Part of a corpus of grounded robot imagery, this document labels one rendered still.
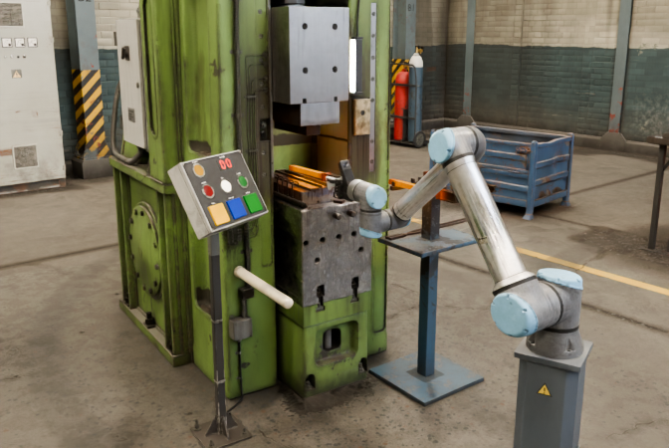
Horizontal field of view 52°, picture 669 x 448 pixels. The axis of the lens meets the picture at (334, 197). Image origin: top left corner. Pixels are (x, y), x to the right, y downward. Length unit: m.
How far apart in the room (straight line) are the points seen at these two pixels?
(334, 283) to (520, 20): 8.78
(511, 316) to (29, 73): 6.42
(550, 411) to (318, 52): 1.67
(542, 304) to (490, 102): 9.67
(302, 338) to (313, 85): 1.14
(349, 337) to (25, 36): 5.47
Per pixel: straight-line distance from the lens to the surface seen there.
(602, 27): 10.72
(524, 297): 2.25
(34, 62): 7.90
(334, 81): 3.01
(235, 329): 3.12
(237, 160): 2.74
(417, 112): 10.24
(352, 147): 3.27
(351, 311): 3.24
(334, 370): 3.32
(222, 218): 2.54
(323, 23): 2.97
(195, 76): 3.25
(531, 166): 6.39
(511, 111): 11.58
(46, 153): 8.00
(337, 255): 3.10
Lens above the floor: 1.66
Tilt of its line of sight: 14 degrees down
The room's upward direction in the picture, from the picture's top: straight up
